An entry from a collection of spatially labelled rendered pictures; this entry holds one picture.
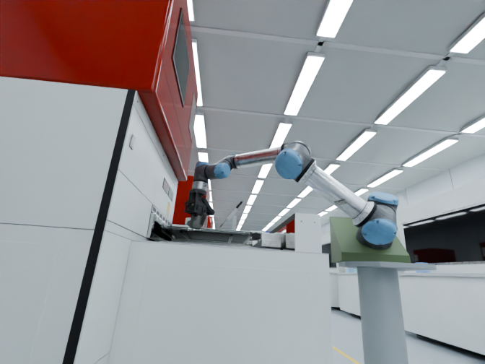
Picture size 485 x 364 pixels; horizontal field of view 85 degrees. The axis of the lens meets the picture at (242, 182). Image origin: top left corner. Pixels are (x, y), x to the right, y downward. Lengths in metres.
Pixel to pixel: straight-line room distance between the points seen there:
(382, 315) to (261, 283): 0.59
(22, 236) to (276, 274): 0.67
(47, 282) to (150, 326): 0.30
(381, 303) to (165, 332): 0.84
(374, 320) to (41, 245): 1.16
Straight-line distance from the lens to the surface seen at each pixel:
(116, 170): 0.75
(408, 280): 4.98
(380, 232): 1.12
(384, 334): 1.31
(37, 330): 0.77
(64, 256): 0.75
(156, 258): 0.88
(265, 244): 1.12
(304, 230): 0.98
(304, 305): 0.90
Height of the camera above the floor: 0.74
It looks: 19 degrees up
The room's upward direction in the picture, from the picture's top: 4 degrees clockwise
